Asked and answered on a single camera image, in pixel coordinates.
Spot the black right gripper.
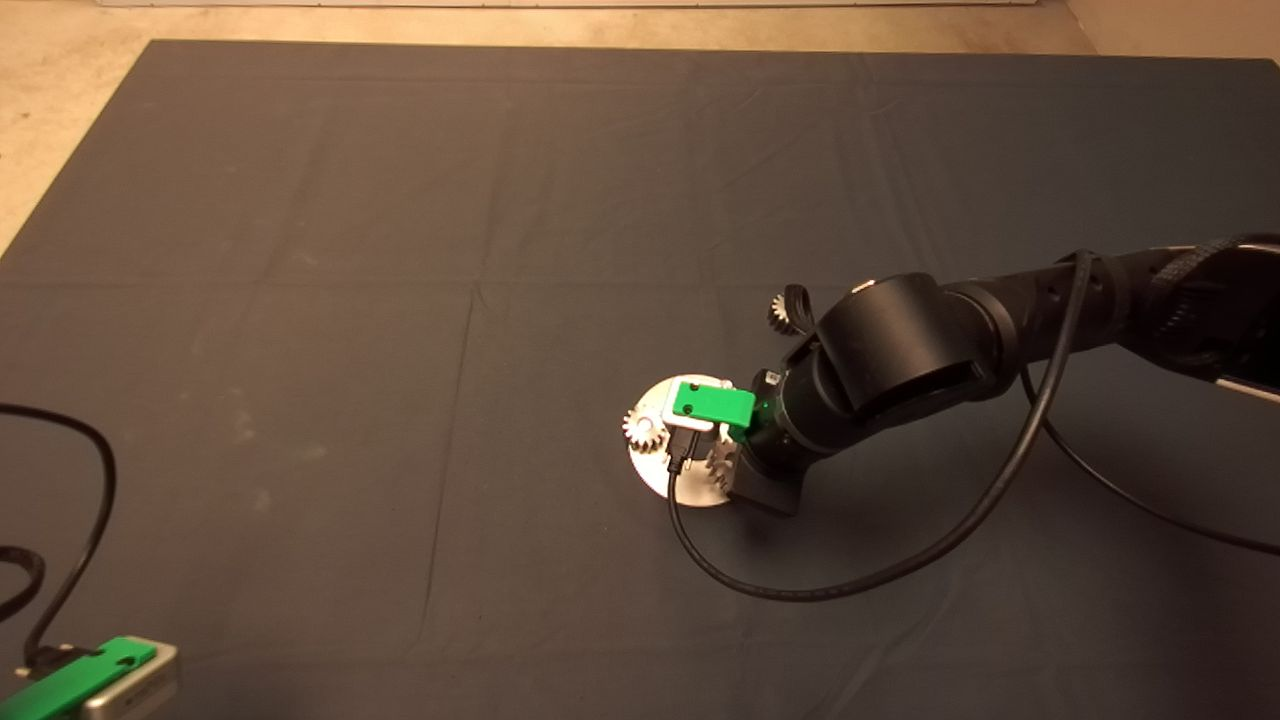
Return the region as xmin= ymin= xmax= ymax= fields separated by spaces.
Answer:
xmin=727 ymin=368 xmax=804 ymax=518

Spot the round metal carrier plate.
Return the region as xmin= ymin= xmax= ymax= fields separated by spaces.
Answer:
xmin=626 ymin=375 xmax=749 ymax=509

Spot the dark grey table cloth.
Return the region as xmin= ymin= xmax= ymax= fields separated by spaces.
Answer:
xmin=0 ymin=38 xmax=1280 ymax=720

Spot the green right camera mount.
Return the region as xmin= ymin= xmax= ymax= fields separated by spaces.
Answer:
xmin=671 ymin=381 xmax=757 ymax=444

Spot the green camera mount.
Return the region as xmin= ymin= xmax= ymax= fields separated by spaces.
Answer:
xmin=0 ymin=637 xmax=159 ymax=720
xmin=671 ymin=381 xmax=757 ymax=444

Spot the thin black right camera cable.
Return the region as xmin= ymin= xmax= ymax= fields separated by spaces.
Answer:
xmin=666 ymin=250 xmax=1280 ymax=603

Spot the thin black camera cable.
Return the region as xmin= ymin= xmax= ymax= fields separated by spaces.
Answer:
xmin=666 ymin=250 xmax=1280 ymax=603
xmin=0 ymin=403 xmax=118 ymax=675

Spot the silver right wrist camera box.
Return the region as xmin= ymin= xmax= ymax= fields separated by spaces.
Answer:
xmin=660 ymin=377 xmax=738 ymax=433

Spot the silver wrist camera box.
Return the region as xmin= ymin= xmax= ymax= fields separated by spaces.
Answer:
xmin=80 ymin=641 xmax=182 ymax=720
xmin=660 ymin=377 xmax=738 ymax=433

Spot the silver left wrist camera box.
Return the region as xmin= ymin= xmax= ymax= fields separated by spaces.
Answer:
xmin=80 ymin=641 xmax=182 ymax=720

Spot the thin black left camera cable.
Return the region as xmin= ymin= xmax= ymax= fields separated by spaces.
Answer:
xmin=0 ymin=403 xmax=118 ymax=675

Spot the green left camera mount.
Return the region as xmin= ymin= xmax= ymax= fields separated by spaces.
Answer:
xmin=0 ymin=637 xmax=159 ymax=720

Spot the braided black left arm cable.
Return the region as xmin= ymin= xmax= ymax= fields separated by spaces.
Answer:
xmin=0 ymin=547 xmax=47 ymax=622

